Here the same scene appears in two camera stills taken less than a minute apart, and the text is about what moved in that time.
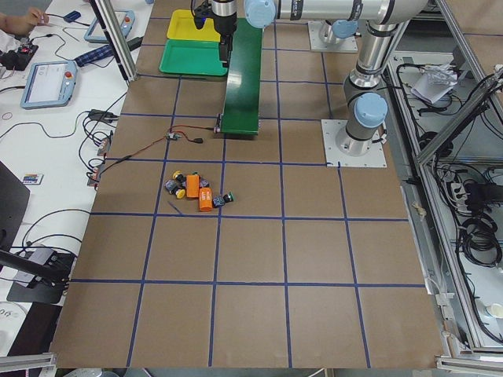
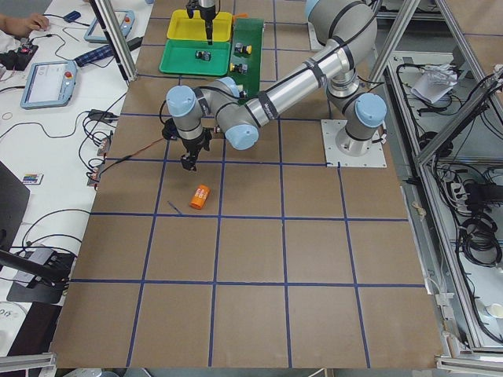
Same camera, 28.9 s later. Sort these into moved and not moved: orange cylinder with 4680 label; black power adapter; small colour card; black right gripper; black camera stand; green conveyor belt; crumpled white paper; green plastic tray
Moved: orange cylinder with 4680 label; black right gripper
Not moved: black camera stand; green plastic tray; crumpled white paper; small colour card; green conveyor belt; black power adapter
